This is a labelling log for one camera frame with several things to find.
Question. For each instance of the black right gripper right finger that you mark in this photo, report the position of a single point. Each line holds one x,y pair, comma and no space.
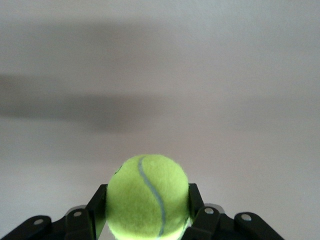
207,225

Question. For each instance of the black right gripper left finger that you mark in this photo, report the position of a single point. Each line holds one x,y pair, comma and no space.
80,225

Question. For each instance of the yellow tennis ball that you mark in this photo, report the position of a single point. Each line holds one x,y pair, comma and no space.
140,200

